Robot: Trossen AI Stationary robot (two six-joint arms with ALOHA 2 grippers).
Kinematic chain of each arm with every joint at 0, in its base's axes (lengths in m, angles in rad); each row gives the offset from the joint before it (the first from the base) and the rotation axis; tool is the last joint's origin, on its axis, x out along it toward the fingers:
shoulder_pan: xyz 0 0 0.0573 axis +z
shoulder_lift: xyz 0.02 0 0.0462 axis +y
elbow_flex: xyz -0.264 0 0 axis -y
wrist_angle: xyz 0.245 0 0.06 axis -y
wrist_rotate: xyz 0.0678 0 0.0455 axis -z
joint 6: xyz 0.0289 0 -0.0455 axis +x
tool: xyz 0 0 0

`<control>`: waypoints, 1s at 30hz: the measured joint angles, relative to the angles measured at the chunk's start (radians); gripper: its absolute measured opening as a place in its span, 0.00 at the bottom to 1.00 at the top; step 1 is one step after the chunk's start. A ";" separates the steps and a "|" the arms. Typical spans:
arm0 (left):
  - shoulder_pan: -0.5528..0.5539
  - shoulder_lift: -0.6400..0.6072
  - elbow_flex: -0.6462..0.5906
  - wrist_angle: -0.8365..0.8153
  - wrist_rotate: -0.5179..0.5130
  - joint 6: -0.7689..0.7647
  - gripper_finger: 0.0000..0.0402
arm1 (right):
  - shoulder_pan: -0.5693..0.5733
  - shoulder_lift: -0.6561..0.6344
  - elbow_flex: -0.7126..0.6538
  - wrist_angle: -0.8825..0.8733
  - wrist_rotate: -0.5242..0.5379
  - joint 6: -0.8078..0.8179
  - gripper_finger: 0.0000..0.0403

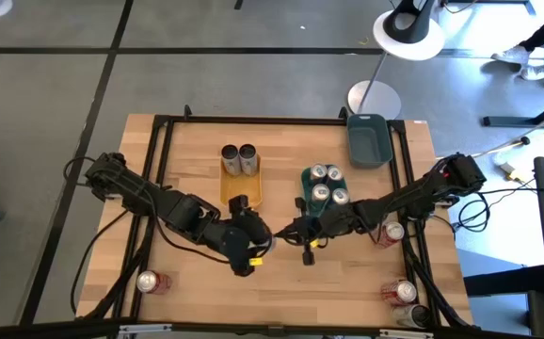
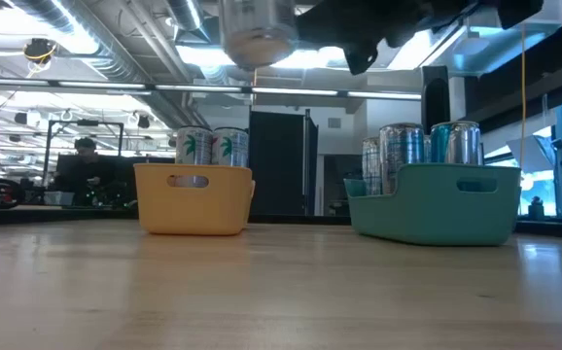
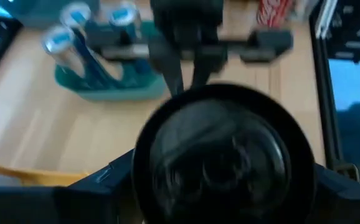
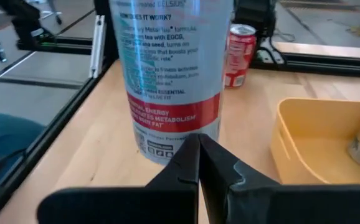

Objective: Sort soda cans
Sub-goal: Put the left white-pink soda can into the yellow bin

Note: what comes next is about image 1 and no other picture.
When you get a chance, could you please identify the red soda can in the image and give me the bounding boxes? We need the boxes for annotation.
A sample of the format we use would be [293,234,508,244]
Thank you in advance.
[379,279,418,307]
[374,220,406,250]
[136,269,172,297]

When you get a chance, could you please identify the black metal rail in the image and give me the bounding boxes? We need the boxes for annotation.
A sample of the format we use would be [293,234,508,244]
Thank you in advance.
[0,318,544,339]

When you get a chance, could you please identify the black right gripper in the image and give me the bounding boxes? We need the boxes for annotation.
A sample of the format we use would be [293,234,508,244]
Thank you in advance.
[275,197,356,266]

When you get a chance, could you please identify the black desk leg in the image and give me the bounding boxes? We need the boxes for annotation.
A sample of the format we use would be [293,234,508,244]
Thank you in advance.
[482,91,544,129]

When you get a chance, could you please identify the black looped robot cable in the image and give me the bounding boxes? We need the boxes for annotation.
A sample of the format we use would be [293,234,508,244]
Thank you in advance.
[440,187,490,234]

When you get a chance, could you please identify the white round pedestal table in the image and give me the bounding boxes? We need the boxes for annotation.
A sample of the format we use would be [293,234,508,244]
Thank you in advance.
[346,8,446,121]

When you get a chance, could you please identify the white power adapter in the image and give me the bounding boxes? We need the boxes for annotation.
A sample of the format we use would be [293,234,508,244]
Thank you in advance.
[497,162,527,185]

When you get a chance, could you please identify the black metal table frame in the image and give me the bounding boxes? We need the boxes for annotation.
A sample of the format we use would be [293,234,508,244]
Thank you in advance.
[83,105,473,331]

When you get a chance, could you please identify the yellow plastic bin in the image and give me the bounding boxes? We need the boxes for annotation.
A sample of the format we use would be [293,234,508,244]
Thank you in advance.
[218,153,264,209]

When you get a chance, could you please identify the dark grey plastic bin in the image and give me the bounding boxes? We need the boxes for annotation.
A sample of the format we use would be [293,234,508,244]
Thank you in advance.
[345,113,394,170]

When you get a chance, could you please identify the grey cable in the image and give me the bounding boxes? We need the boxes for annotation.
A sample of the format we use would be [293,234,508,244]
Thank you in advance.
[439,120,544,173]

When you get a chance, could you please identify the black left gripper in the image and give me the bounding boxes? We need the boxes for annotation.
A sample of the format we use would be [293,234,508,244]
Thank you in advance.
[210,195,273,278]

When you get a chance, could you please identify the silver metal bracket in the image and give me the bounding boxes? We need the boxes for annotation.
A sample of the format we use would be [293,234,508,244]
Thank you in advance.
[378,328,436,339]
[118,323,173,336]

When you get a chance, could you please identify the person's white shoe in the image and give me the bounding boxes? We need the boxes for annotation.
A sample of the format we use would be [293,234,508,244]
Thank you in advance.
[490,45,532,65]
[520,63,544,81]

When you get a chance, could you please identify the teal plastic bin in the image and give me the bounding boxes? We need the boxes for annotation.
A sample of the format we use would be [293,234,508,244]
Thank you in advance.
[299,163,350,218]

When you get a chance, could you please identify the black curved stand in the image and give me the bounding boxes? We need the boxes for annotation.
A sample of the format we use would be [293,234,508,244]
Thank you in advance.
[383,0,438,46]

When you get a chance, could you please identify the black desk frame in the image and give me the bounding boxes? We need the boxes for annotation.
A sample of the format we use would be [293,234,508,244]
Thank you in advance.
[462,266,544,339]

